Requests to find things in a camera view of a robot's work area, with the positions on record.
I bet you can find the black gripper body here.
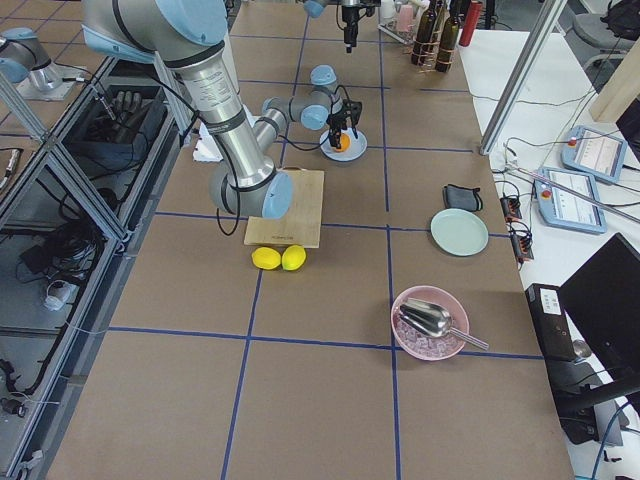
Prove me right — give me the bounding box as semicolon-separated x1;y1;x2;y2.
329;100;362;131
337;0;380;30

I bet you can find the orange fruit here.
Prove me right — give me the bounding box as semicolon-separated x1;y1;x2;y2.
333;133;351;152

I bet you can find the light blue plate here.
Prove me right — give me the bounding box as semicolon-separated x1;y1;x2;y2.
319;128;368;162

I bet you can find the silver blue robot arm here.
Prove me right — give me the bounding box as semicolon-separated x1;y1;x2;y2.
303;0;382;53
82;1;362;219

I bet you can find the light green plate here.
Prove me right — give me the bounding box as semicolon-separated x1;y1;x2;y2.
430;208;489;257

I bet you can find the pink cup upper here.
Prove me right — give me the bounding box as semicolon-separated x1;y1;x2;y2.
396;4;414;33

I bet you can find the dark glass bottle rear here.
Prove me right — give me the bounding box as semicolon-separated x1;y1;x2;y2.
410;1;437;66

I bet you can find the dark glass bottle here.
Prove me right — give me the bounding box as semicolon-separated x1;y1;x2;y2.
435;1;461;73
410;1;437;66

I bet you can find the dark glass bottle middle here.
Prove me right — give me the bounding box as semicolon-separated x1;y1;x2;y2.
435;1;461;73

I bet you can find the wooden cutting board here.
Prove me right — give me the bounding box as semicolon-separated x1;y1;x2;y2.
243;168;326;250

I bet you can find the red bottle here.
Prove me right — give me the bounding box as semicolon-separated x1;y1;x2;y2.
459;1;483;47

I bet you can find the yellow lemon right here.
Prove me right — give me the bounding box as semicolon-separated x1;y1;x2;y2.
281;245;307;271

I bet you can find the yellow lemon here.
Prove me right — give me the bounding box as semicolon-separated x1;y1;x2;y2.
281;245;307;271
251;246;282;270

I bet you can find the dark grey folded cloth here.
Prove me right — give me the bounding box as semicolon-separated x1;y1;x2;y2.
442;184;484;212

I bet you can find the yellow lemon left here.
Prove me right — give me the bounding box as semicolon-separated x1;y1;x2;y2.
251;246;282;270

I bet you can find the metal scoop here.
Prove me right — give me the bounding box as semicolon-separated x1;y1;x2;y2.
399;298;489;351

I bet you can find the pink bowl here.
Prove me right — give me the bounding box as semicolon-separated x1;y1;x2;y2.
391;286;470;361

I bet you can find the teach pendant near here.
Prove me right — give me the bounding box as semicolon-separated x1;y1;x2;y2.
532;166;609;236

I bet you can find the teach pendant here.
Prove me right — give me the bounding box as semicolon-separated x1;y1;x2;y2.
532;166;609;236
561;126;628;184

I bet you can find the teach pendant far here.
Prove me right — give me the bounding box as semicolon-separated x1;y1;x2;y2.
561;126;628;184

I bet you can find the black computer monitor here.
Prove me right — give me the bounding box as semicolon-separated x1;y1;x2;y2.
526;233;639;444

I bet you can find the copper wire bottle rack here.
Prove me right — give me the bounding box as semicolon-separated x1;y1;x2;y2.
418;4;449;72

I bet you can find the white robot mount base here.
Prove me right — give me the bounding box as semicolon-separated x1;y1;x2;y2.
193;124;222;163

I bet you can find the aluminium frame post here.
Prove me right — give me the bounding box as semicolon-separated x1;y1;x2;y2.
479;0;568;156

